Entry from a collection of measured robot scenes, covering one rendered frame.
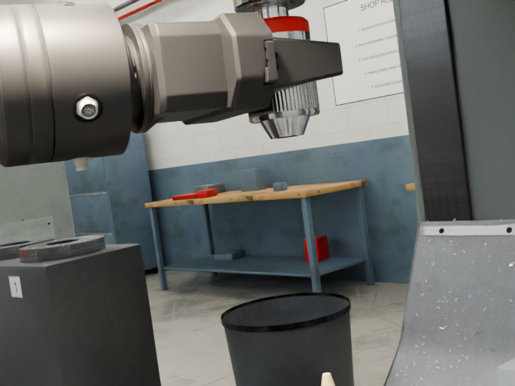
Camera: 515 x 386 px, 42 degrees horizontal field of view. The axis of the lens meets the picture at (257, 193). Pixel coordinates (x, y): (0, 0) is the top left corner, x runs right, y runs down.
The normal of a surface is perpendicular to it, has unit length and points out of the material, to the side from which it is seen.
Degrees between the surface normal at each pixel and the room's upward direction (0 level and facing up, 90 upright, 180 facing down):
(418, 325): 63
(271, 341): 93
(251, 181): 90
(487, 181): 90
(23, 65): 86
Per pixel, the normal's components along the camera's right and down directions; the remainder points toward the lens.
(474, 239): -0.71, -0.33
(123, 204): 0.67, -0.05
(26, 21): 0.22, -0.66
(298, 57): 0.41, 0.00
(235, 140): -0.73, 0.14
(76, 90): 0.43, 0.24
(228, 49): -0.91, 0.13
